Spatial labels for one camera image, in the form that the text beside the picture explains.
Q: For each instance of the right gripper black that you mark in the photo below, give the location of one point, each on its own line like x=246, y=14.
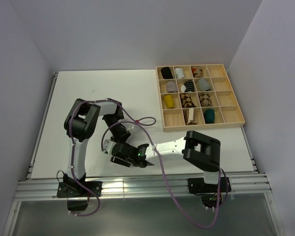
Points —
x=120, y=161

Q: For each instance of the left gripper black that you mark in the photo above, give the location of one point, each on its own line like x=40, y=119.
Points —
x=123, y=136

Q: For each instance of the brown striped sock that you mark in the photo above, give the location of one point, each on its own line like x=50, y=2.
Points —
x=190, y=117

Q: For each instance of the dark green reindeer sock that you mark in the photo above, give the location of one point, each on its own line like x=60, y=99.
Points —
x=209, y=116

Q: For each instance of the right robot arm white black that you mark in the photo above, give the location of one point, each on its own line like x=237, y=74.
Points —
x=200, y=150

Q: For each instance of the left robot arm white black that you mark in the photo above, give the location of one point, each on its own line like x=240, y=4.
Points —
x=80, y=125

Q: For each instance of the rolled yellow sock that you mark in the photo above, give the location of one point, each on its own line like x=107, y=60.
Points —
x=169, y=101

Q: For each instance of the rolled grey beige sock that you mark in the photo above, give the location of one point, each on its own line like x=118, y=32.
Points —
x=171, y=87

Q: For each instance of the rolled brown argyle sock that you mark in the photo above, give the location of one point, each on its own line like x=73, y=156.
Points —
x=186, y=101

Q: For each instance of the rolled black striped sock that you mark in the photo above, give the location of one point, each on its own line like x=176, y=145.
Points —
x=188, y=86

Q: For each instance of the rolled white striped sock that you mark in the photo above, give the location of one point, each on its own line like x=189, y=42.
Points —
x=179, y=73

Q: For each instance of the wooden compartment tray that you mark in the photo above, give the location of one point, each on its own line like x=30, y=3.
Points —
x=198, y=96

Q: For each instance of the rolled dark argyle sock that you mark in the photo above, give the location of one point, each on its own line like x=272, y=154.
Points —
x=206, y=99

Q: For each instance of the rolled orange argyle sock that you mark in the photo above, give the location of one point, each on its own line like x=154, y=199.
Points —
x=197, y=72

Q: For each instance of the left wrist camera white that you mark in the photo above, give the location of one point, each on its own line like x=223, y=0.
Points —
x=133, y=127

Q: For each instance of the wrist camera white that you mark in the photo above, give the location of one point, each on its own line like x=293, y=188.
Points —
x=133, y=127
x=108, y=146

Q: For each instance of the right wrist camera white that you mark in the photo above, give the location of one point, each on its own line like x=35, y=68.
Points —
x=108, y=146

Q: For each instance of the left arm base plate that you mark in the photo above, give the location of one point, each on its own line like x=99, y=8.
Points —
x=71, y=189

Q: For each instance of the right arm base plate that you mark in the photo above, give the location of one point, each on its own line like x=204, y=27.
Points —
x=197, y=186

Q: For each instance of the aluminium frame rail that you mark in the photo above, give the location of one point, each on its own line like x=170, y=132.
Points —
x=139, y=187

